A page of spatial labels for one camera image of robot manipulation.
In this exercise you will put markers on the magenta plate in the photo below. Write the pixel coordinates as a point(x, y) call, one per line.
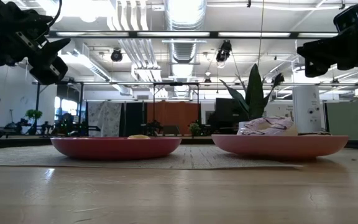
point(113, 149)

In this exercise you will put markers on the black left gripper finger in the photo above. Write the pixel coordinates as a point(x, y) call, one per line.
point(50, 71)
point(53, 49)

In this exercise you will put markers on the black metal frame stand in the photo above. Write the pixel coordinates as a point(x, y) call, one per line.
point(37, 105)
point(197, 102)

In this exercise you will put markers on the grey green partition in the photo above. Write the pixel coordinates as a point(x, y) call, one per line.
point(350, 119)

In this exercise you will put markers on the small green desk plant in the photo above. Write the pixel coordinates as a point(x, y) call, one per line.
point(194, 127)

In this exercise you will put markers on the grey woven placemat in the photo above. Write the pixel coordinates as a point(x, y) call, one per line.
point(191, 158)

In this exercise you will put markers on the black overhead rig beam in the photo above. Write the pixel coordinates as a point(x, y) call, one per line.
point(213, 34)

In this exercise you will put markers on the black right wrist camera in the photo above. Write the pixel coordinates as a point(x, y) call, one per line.
point(353, 17)

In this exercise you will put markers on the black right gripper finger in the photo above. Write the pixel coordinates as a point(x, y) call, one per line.
point(317, 49)
point(317, 68)

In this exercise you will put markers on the tall green snake plant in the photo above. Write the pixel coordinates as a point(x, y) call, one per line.
point(255, 93)

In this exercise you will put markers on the orange partition panel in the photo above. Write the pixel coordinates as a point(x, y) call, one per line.
point(176, 115)

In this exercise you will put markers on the white plant pot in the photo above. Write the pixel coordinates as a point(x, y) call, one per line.
point(242, 126)

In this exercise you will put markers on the pink frosted striped donut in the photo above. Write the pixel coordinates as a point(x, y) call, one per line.
point(269, 126)

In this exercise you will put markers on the pale pink plate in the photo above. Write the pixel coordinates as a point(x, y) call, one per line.
point(278, 146)

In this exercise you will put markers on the small round potted plant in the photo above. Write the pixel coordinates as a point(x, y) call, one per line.
point(33, 114)

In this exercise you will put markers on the white patterned curtain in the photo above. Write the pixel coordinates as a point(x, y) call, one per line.
point(104, 116)

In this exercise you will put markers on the black monitor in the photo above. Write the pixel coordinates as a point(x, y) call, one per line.
point(227, 112)

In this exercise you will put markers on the white cylinder device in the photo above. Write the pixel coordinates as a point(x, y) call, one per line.
point(306, 109)

